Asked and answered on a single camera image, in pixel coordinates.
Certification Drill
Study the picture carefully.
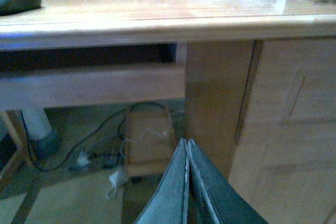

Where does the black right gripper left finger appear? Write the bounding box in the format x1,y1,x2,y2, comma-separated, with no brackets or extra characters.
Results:
135,138,190,223

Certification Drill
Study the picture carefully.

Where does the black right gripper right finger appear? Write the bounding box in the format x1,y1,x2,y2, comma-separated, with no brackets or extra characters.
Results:
187,140,267,223

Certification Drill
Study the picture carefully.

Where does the white power adapter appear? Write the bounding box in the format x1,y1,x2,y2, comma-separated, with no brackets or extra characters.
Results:
109,169,128,187

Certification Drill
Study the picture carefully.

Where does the white plug in floor socket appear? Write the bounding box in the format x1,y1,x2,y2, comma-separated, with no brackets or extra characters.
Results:
77,151,90,166

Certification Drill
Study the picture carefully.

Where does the white pipe with grey base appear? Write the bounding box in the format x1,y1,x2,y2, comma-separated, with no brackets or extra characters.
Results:
22,108,60,159

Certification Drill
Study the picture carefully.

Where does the wooden desk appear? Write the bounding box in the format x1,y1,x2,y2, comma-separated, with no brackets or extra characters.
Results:
1,0,335,223

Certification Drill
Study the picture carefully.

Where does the wooden pull-out keyboard tray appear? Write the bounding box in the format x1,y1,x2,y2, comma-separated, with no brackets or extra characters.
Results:
1,63,186,110

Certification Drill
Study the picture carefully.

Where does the black floor cable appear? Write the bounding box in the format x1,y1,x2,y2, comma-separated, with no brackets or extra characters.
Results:
28,102,169,171

